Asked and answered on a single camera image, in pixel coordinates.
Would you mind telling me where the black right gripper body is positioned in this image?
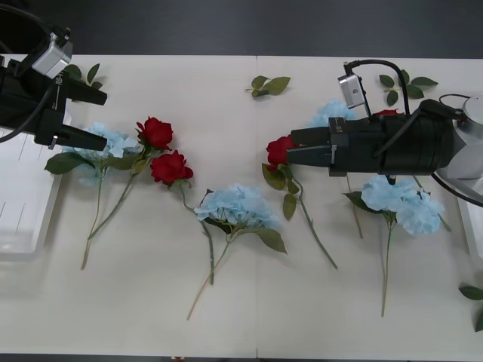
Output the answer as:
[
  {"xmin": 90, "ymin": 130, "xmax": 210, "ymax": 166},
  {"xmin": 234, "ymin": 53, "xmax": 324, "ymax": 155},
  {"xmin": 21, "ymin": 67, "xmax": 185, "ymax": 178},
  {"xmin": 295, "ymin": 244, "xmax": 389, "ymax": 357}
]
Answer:
[{"xmin": 327, "ymin": 115, "xmax": 386, "ymax": 178}]

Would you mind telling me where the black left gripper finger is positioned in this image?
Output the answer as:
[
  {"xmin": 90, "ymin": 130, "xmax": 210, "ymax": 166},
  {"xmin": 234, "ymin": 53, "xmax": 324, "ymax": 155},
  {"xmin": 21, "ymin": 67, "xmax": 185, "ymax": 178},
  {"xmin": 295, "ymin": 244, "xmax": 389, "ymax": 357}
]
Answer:
[
  {"xmin": 69, "ymin": 78, "xmax": 108, "ymax": 106},
  {"xmin": 58, "ymin": 126, "xmax": 108, "ymax": 152}
]

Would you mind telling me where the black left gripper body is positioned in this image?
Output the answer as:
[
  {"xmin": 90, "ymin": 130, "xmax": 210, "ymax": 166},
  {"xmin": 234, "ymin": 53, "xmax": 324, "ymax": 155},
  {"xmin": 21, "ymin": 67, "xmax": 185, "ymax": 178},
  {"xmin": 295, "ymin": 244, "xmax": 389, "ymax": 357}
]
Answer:
[{"xmin": 9, "ymin": 62, "xmax": 75, "ymax": 148}]

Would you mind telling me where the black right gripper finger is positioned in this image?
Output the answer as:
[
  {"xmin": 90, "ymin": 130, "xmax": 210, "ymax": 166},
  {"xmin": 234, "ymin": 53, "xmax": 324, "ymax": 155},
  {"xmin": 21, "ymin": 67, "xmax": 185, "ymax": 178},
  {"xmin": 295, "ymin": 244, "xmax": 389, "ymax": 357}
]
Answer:
[
  {"xmin": 291, "ymin": 126, "xmax": 329, "ymax": 146},
  {"xmin": 286, "ymin": 144, "xmax": 337, "ymax": 170}
]

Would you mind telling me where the pale blue flower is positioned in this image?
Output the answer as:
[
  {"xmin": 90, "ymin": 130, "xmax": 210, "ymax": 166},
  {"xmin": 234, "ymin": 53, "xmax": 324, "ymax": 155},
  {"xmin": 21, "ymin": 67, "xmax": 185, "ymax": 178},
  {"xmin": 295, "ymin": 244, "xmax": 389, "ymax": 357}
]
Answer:
[
  {"xmin": 186, "ymin": 183, "xmax": 288, "ymax": 321},
  {"xmin": 44, "ymin": 121, "xmax": 143, "ymax": 271},
  {"xmin": 341, "ymin": 176, "xmax": 446, "ymax": 318},
  {"xmin": 308, "ymin": 98, "xmax": 364, "ymax": 239}
]

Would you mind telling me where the red rose with green stem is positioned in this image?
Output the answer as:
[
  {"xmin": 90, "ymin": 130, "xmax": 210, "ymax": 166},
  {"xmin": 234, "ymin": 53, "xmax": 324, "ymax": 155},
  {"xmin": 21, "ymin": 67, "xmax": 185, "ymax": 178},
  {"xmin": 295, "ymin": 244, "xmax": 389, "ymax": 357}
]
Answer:
[
  {"xmin": 86, "ymin": 116, "xmax": 174, "ymax": 242},
  {"xmin": 261, "ymin": 134, "xmax": 339, "ymax": 270},
  {"xmin": 149, "ymin": 149, "xmax": 215, "ymax": 287}
]

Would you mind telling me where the loose green leaf twig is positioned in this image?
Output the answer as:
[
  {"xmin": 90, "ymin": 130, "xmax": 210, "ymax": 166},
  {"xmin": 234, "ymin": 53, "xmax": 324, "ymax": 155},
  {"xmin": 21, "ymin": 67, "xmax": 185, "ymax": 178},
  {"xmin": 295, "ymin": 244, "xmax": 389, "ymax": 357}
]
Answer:
[
  {"xmin": 379, "ymin": 69, "xmax": 440, "ymax": 107},
  {"xmin": 63, "ymin": 63, "xmax": 105, "ymax": 91},
  {"xmin": 458, "ymin": 284, "xmax": 483, "ymax": 333},
  {"xmin": 245, "ymin": 75, "xmax": 292, "ymax": 100}
]

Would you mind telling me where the shallow white box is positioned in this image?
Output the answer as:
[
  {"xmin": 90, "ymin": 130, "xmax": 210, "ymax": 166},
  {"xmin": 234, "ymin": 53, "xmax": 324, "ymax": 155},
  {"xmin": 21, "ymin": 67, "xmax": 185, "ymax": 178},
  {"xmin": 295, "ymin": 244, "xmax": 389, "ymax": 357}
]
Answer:
[
  {"xmin": 0, "ymin": 124, "xmax": 64, "ymax": 264},
  {"xmin": 455, "ymin": 194, "xmax": 483, "ymax": 261}
]

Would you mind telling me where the black left wrist camera cable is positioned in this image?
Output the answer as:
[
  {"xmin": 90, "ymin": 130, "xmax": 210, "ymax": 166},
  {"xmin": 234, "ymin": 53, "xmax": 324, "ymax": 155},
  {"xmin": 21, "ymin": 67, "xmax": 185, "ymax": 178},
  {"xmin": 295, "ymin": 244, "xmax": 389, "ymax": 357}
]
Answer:
[{"xmin": 0, "ymin": 0, "xmax": 72, "ymax": 143}]

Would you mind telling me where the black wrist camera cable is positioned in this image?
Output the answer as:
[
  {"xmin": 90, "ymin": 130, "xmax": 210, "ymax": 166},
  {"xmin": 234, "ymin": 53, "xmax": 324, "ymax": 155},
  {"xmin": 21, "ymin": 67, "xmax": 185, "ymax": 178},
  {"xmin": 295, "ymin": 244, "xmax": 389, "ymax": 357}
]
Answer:
[
  {"xmin": 0, "ymin": 0, "xmax": 72, "ymax": 143},
  {"xmin": 343, "ymin": 60, "xmax": 420, "ymax": 159}
]

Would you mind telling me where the pale grey left wrist camera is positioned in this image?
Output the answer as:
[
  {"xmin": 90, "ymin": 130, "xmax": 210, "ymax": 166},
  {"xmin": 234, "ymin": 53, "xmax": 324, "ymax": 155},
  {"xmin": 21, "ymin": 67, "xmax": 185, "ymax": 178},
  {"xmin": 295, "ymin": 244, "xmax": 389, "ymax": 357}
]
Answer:
[{"xmin": 32, "ymin": 33, "xmax": 73, "ymax": 79}]

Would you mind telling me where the pale grey wrist camera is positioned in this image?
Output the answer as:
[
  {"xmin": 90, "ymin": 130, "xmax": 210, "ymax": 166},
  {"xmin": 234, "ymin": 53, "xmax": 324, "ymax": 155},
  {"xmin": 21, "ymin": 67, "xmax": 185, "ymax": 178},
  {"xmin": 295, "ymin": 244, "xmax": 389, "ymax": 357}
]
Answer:
[
  {"xmin": 32, "ymin": 33, "xmax": 73, "ymax": 79},
  {"xmin": 337, "ymin": 73, "xmax": 369, "ymax": 110}
]

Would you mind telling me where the pale grey right wrist camera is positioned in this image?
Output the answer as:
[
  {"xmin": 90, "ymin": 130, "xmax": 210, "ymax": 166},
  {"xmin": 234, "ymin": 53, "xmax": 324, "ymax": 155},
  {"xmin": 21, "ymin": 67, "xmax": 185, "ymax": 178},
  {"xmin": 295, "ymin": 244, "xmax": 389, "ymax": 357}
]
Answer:
[{"xmin": 337, "ymin": 73, "xmax": 369, "ymax": 110}]

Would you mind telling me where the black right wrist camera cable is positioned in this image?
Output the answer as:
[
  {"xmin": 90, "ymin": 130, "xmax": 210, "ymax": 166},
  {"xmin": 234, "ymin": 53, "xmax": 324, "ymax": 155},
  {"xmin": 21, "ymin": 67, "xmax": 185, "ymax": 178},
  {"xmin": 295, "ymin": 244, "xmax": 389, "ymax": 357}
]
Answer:
[{"xmin": 343, "ymin": 60, "xmax": 420, "ymax": 159}]

